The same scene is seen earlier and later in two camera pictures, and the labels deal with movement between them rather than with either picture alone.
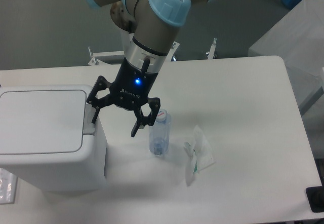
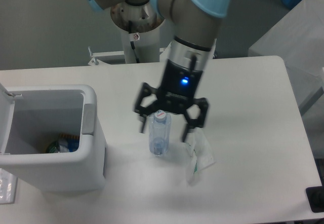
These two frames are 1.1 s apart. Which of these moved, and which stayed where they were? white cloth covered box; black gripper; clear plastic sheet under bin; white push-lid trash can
Moved: black gripper
Stayed: white cloth covered box; clear plastic sheet under bin; white push-lid trash can
